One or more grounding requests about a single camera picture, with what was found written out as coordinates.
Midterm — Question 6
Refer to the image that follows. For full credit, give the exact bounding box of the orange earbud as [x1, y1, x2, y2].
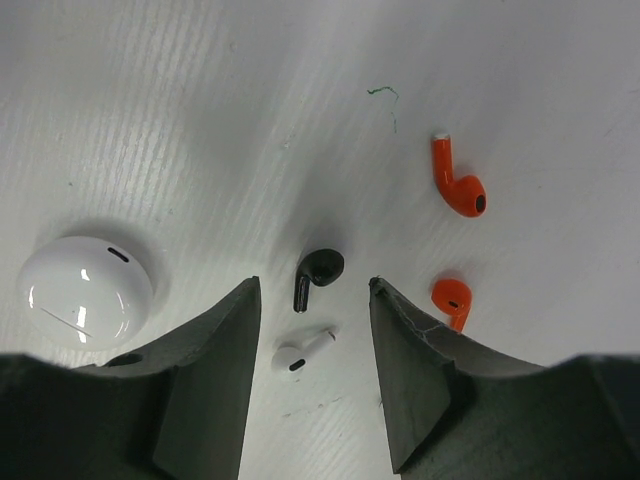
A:
[431, 133, 487, 218]
[431, 278, 473, 333]

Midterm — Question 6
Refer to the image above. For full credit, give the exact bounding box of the white earbud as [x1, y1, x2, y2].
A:
[271, 327, 337, 378]

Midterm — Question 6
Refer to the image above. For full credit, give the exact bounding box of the black earbud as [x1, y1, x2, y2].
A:
[293, 248, 345, 314]

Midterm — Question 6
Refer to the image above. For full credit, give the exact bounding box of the white earbud charging case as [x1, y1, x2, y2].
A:
[17, 236, 154, 351]

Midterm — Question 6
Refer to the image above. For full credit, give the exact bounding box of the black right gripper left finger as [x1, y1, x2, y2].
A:
[1, 277, 261, 479]

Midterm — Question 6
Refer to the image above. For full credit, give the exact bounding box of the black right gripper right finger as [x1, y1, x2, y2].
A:
[369, 277, 639, 479]

